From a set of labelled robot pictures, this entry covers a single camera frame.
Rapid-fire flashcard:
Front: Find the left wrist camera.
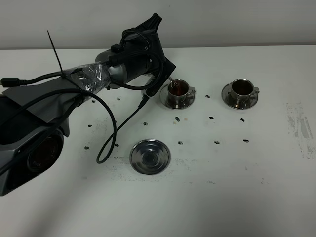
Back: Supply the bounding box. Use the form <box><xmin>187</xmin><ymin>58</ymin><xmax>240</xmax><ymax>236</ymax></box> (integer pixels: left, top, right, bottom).
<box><xmin>145</xmin><ymin>33</ymin><xmax>177</xmax><ymax>97</ymax></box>

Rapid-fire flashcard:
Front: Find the left steel cup saucer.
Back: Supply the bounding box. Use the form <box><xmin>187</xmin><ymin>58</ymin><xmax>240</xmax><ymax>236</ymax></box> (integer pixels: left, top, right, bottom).
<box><xmin>159</xmin><ymin>85</ymin><xmax>195</xmax><ymax>110</ymax></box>

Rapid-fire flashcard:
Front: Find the right steel teacup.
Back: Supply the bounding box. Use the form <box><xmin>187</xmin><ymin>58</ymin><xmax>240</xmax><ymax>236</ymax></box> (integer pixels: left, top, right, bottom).
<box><xmin>230</xmin><ymin>79</ymin><xmax>260</xmax><ymax>100</ymax></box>

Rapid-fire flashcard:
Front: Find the steel teacup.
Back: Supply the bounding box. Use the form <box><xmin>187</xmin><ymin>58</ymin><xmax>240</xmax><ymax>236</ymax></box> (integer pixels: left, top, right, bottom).
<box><xmin>230</xmin><ymin>79</ymin><xmax>260</xmax><ymax>100</ymax></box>
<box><xmin>167</xmin><ymin>79</ymin><xmax>196</xmax><ymax>102</ymax></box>

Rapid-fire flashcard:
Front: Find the loose black usb cable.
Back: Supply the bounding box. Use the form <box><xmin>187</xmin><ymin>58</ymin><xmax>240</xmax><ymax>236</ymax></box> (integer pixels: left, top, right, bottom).
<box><xmin>0</xmin><ymin>72</ymin><xmax>62</xmax><ymax>87</ymax></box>

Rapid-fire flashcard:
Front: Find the black zip tie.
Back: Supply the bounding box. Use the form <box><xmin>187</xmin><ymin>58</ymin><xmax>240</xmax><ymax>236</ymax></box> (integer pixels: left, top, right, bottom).
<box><xmin>46</xmin><ymin>30</ymin><xmax>82</xmax><ymax>92</ymax></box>

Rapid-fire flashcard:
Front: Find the steel cup saucer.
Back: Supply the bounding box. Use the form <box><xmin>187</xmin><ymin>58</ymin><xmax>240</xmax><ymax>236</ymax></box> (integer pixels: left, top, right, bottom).
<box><xmin>159</xmin><ymin>85</ymin><xmax>195</xmax><ymax>110</ymax></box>
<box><xmin>221</xmin><ymin>83</ymin><xmax>259</xmax><ymax>110</ymax></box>

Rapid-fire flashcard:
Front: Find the steel teapot saucer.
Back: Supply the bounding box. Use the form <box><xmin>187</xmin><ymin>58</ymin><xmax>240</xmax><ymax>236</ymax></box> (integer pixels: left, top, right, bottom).
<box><xmin>129</xmin><ymin>139</ymin><xmax>171</xmax><ymax>175</ymax></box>

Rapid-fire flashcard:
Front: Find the left steel teacup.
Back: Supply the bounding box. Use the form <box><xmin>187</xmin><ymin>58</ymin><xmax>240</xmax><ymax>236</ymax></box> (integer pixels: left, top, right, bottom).
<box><xmin>167</xmin><ymin>79</ymin><xmax>196</xmax><ymax>102</ymax></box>

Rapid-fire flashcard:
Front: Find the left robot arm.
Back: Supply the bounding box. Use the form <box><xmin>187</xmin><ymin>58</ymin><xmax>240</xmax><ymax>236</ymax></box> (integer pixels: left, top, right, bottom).
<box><xmin>0</xmin><ymin>14</ymin><xmax>167</xmax><ymax>196</ymax></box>

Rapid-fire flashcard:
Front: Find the right steel cup saucer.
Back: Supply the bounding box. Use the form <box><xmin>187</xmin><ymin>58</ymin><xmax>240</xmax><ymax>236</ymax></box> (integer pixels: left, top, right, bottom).
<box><xmin>221</xmin><ymin>83</ymin><xmax>259</xmax><ymax>110</ymax></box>

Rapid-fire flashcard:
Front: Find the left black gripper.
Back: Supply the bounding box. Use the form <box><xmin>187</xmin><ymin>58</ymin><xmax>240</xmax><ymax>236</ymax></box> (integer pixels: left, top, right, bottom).
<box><xmin>121</xmin><ymin>13</ymin><xmax>165</xmax><ymax>74</ymax></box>

